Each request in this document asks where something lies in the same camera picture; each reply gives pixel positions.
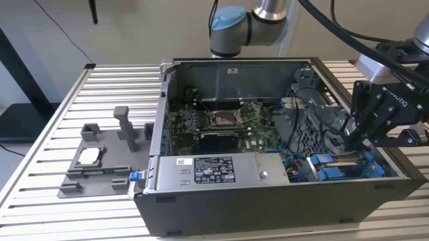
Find long black disk wire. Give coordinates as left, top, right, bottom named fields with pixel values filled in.
left=288, top=87, right=325, bottom=151

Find black RAM slots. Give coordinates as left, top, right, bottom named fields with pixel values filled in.
left=199, top=98, right=245, bottom=110

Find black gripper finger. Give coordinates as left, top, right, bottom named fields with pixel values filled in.
left=360, top=95, right=395, bottom=148
left=345, top=80, right=373, bottom=151

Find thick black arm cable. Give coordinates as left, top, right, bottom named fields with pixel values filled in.
left=297, top=0, right=429, bottom=88

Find black graphics card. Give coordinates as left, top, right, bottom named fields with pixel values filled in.
left=199, top=133, right=241, bottom=154

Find black disk wire with connector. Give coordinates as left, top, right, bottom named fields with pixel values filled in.
left=318, top=120, right=353, bottom=153

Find grey parts rack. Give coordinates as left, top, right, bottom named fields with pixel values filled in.
left=58, top=105, right=155, bottom=199

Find black side camera mount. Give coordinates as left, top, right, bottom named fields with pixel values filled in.
left=374, top=129, right=429, bottom=149

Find CPU socket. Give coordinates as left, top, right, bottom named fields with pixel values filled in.
left=209, top=110, right=242, bottom=128

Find green motherboard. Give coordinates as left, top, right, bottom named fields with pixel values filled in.
left=167, top=99, right=286, bottom=155

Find black cable beside arm joint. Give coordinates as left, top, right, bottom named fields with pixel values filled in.
left=207, top=0, right=219, bottom=25

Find metal socket cover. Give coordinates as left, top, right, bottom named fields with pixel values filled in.
left=240, top=101, right=265, bottom=124

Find black hanging rod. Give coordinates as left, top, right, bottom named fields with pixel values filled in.
left=87, top=0, right=99, bottom=25

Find black wrist bracket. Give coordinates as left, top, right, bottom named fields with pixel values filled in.
left=374, top=39, right=420, bottom=66

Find green RAM stick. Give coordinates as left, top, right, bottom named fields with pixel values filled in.
left=82, top=169, right=117, bottom=175

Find thin black wall cable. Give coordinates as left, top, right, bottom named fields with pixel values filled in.
left=34, top=0, right=97, bottom=65

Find blue power supply wire bundle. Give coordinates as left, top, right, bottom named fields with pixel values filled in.
left=281, top=143, right=308, bottom=182

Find silver CPU chip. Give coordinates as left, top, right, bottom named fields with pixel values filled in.
left=78, top=148, right=102, bottom=165

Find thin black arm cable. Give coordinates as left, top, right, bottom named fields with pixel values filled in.
left=330, top=0, right=405, bottom=43

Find silver wrist camera block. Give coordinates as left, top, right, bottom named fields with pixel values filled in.
left=354, top=53, right=393, bottom=84

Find black desk stand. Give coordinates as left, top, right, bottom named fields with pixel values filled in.
left=0, top=27, right=62, bottom=144

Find thin wire locking lever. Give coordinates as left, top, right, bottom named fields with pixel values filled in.
left=197, top=99, right=215, bottom=114

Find black open PC case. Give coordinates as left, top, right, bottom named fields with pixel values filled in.
left=134, top=57, right=428, bottom=238

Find grey power supply unit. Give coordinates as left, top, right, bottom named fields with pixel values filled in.
left=155, top=153, right=292, bottom=190

